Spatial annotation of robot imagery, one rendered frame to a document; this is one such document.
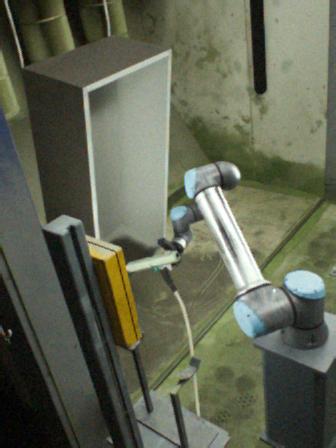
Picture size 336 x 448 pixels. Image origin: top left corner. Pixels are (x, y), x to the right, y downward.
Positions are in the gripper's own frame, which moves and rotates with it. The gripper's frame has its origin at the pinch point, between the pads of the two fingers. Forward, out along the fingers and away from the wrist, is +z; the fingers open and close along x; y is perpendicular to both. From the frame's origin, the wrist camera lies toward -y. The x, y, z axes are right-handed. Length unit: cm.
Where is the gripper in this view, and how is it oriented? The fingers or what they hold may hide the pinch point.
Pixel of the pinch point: (159, 266)
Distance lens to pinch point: 239.2
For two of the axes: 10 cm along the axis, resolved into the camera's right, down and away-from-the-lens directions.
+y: 4.5, 8.4, 3.0
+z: -3.8, 4.8, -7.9
